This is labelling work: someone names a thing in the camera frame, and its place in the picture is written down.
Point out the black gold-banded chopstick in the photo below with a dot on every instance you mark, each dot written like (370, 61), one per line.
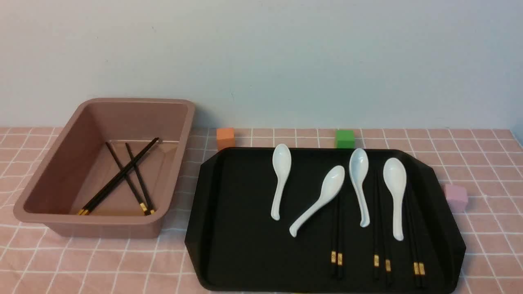
(334, 238)
(385, 236)
(376, 226)
(419, 247)
(412, 238)
(340, 243)

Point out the white ceramic spoon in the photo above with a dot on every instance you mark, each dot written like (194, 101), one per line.
(281, 164)
(358, 169)
(395, 178)
(330, 187)

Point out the orange foam cube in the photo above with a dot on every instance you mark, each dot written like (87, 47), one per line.
(225, 138)

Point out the white ceramic spoon tilted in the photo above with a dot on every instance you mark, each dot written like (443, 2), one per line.
(330, 187)

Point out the green foam cube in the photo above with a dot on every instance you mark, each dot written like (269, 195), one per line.
(344, 139)

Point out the pink rectangular plastic bin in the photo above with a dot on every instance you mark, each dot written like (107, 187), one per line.
(79, 165)

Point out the black plastic tray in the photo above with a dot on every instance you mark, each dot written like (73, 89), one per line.
(236, 246)

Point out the pink foam cube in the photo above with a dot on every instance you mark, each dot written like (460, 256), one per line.
(456, 196)

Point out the pink checkered tablecloth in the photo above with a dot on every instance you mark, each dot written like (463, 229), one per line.
(35, 260)

